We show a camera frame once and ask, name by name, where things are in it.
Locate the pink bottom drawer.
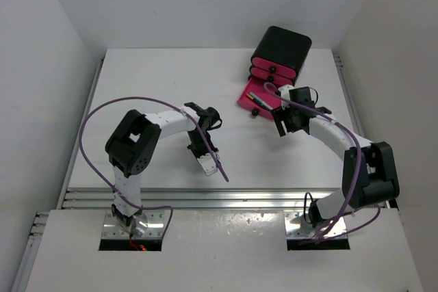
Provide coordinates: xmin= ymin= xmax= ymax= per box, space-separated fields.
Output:
xmin=237 ymin=77 xmax=281 ymax=120

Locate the pink drawer black knob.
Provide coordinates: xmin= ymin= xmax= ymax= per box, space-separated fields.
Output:
xmin=251 ymin=57 xmax=297 ymax=79

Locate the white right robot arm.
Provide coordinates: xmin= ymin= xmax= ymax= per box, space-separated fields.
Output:
xmin=264 ymin=83 xmax=400 ymax=235

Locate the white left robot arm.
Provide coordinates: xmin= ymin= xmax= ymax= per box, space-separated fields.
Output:
xmin=105 ymin=103 xmax=222 ymax=228

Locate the dark green gold tube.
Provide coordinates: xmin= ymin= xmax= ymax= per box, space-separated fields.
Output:
xmin=248 ymin=92 xmax=272 ymax=110

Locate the black eyeliner pencil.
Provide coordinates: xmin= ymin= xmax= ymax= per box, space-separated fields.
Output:
xmin=246 ymin=94 xmax=264 ymax=107

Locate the black drawer cabinet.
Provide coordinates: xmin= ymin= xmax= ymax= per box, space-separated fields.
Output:
xmin=250 ymin=26 xmax=312 ymax=83

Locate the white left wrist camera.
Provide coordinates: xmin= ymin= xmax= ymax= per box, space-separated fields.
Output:
xmin=197 ymin=153 xmax=218 ymax=176

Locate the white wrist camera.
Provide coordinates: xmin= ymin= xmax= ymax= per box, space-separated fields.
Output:
xmin=278 ymin=84 xmax=295 ymax=101
xmin=197 ymin=153 xmax=218 ymax=176

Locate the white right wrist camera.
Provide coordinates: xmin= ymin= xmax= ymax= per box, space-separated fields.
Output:
xmin=278 ymin=84 xmax=295 ymax=101

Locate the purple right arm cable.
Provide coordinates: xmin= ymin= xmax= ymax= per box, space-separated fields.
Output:
xmin=264 ymin=82 xmax=381 ymax=241

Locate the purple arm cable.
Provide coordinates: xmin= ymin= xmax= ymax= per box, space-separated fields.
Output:
xmin=264 ymin=82 xmax=381 ymax=241
xmin=79 ymin=96 xmax=230 ymax=238

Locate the aluminium rail frame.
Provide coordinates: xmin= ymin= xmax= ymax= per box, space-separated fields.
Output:
xmin=10 ymin=54 xmax=401 ymax=292

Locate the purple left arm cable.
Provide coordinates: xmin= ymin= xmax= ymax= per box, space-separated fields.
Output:
xmin=79 ymin=96 xmax=230 ymax=238

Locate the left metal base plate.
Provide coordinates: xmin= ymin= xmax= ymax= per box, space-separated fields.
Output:
xmin=101 ymin=211 xmax=165 ymax=241

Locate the metal base plate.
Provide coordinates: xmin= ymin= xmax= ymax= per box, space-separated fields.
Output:
xmin=101 ymin=211 xmax=165 ymax=241
xmin=283 ymin=210 xmax=348 ymax=241

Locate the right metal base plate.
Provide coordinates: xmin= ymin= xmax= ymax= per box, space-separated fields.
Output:
xmin=283 ymin=210 xmax=348 ymax=241

